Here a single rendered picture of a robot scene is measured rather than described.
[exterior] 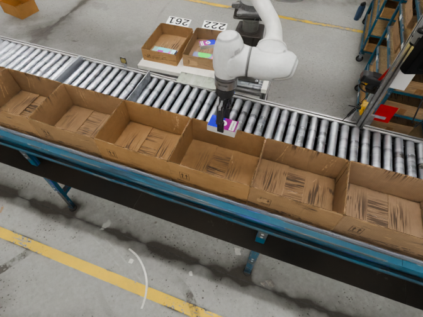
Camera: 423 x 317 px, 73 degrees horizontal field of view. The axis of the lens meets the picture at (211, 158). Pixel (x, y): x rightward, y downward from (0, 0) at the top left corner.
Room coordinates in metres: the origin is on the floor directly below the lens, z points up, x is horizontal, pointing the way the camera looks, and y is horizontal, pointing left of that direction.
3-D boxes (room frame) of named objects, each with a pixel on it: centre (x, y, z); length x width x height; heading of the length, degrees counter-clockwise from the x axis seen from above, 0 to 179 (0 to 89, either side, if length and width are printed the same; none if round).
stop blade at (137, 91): (1.50, 0.53, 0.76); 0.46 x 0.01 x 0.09; 161
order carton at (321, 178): (0.69, -0.40, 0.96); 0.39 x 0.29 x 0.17; 71
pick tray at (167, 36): (2.07, 0.35, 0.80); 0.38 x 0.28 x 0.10; 163
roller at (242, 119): (1.25, -0.17, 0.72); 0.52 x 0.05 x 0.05; 161
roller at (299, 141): (1.13, -0.54, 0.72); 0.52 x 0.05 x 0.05; 161
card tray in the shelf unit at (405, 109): (1.76, -1.52, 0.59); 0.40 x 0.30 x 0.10; 159
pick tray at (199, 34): (2.01, 0.04, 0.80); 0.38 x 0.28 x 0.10; 166
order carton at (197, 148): (0.82, -0.03, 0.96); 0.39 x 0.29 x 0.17; 71
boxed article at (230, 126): (0.88, -0.05, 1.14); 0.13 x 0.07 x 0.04; 71
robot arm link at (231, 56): (0.88, -0.06, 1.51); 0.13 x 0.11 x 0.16; 77
